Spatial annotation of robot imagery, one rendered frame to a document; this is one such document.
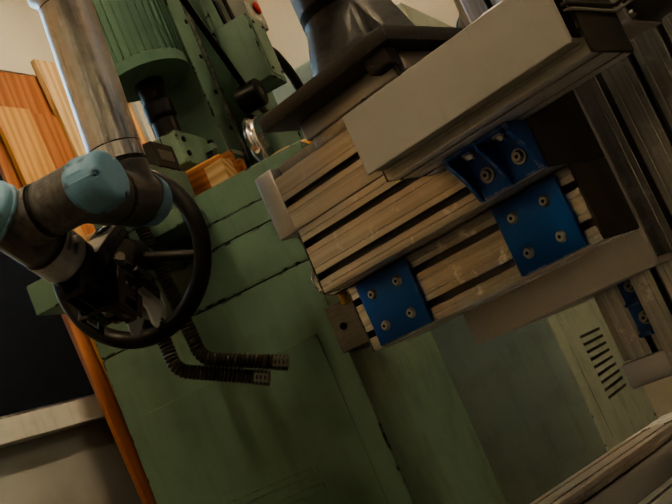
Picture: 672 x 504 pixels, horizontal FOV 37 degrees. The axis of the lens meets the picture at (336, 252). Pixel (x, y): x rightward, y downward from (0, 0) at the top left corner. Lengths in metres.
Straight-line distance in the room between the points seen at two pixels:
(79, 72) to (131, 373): 0.63
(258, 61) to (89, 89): 0.78
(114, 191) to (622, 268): 0.61
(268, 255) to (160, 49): 0.49
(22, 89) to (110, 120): 2.58
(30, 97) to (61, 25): 2.52
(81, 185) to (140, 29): 0.80
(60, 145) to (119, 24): 1.91
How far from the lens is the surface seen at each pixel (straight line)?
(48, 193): 1.28
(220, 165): 1.79
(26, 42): 4.26
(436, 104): 1.01
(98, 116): 1.41
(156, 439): 1.84
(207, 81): 2.14
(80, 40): 1.45
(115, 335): 1.64
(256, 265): 1.73
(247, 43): 2.16
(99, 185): 1.25
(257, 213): 1.74
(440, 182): 1.15
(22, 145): 3.68
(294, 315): 1.71
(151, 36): 2.01
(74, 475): 3.39
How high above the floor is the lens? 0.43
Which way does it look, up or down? 9 degrees up
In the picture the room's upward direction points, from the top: 23 degrees counter-clockwise
